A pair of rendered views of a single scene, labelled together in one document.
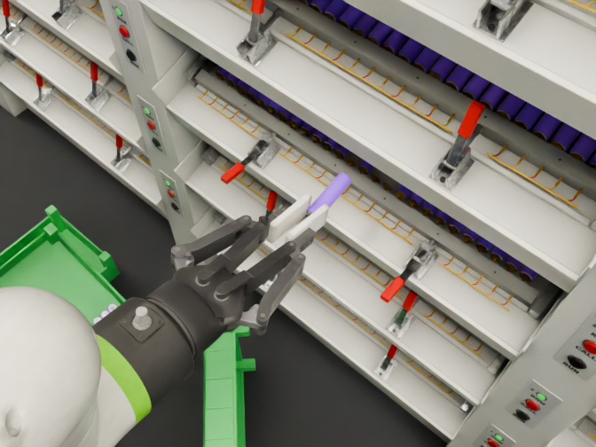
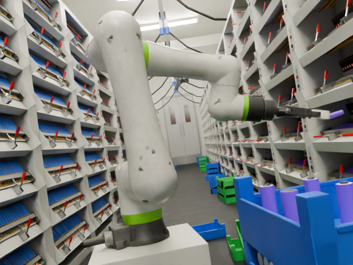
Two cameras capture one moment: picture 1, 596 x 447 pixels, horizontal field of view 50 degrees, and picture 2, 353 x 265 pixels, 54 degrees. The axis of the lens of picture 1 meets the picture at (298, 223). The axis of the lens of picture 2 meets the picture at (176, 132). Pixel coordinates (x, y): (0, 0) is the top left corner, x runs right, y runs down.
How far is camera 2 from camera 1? 1.22 m
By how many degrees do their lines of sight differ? 72
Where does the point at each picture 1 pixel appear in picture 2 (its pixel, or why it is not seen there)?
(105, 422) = (237, 98)
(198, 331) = (268, 102)
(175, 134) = (315, 157)
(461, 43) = (341, 31)
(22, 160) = not seen: hidden behind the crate
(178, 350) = (260, 100)
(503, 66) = (346, 27)
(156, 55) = (310, 121)
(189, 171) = (321, 179)
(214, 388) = not seen: hidden behind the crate
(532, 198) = not seen: outside the picture
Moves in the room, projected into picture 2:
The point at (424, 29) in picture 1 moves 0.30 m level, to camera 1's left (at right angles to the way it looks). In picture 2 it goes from (338, 36) to (266, 61)
